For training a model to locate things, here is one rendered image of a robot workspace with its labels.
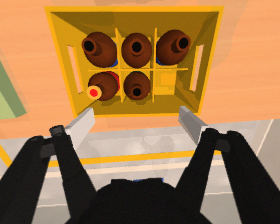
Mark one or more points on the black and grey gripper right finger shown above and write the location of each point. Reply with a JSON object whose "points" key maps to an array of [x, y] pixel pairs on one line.
{"points": [[256, 195]]}

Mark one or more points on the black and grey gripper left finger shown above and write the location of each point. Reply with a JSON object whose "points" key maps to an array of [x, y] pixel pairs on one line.
{"points": [[21, 184]]}

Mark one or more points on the yellow divided crate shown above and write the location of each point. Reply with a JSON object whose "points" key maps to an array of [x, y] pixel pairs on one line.
{"points": [[171, 86]]}

